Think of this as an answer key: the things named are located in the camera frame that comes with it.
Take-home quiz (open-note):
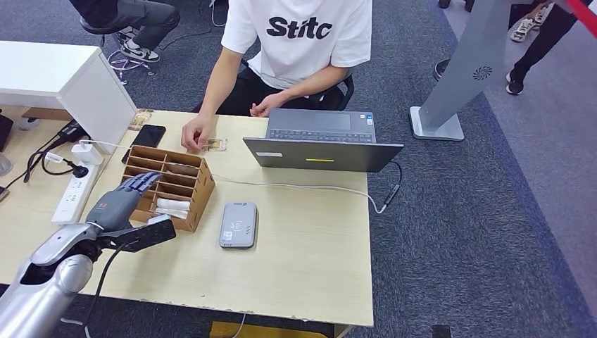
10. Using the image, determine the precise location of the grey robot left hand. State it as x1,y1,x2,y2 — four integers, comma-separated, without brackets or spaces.
85,171,163,233

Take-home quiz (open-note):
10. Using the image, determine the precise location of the person's left hand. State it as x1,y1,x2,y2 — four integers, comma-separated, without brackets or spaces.
249,93,289,118

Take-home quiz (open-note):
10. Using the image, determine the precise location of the person's right hand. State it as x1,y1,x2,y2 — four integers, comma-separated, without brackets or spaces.
180,113,216,153

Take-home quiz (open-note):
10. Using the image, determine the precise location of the grey card reader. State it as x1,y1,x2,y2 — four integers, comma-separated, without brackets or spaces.
219,201,258,249

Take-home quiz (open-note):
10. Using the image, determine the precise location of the white power strip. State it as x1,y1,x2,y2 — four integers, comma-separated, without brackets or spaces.
51,164,100,226

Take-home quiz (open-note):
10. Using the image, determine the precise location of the black smartphone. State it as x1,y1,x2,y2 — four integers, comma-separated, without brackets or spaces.
122,124,167,164

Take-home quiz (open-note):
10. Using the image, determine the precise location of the cardboard compartment organizer box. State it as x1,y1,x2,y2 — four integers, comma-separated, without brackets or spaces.
122,144,217,233

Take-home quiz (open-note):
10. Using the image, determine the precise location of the dark grey laptop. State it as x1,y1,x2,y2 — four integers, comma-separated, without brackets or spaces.
243,108,405,174

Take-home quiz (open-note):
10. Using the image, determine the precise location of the black power adapter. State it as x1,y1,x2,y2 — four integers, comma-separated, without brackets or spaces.
56,120,89,144

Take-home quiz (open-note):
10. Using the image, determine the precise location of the chrome base stool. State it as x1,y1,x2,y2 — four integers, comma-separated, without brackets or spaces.
80,18,156,87

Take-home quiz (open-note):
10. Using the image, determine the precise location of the wooden board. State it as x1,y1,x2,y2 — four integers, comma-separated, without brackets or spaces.
23,108,75,121

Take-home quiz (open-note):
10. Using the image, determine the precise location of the black flat object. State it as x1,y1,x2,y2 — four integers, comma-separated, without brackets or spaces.
0,109,15,153

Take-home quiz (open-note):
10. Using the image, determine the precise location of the white cabinet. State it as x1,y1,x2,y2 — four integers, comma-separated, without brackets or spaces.
0,40,137,155

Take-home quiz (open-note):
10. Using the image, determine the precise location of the yellow object under desk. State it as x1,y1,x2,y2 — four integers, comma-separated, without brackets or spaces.
210,320,329,338

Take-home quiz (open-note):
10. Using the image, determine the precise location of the grey kiosk stand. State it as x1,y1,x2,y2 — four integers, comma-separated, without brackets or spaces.
409,0,514,142

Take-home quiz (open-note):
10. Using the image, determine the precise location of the black cable with plug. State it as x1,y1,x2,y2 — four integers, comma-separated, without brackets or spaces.
23,139,90,184

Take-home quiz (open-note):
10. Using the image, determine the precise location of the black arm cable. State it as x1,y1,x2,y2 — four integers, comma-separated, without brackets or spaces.
82,240,136,338

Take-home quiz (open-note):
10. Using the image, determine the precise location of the thin white charger cable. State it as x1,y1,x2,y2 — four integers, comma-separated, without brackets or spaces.
80,139,388,215

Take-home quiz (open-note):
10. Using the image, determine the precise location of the black floor cable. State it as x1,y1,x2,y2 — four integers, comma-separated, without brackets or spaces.
158,28,215,51

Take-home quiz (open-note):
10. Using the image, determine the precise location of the white floor cable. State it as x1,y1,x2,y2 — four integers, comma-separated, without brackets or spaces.
210,0,226,28

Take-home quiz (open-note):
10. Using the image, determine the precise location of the black laptop adapter cable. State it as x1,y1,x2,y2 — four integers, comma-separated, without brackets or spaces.
383,161,403,208

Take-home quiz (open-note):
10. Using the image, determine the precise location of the red strap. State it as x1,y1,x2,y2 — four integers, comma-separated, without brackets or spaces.
562,0,597,38

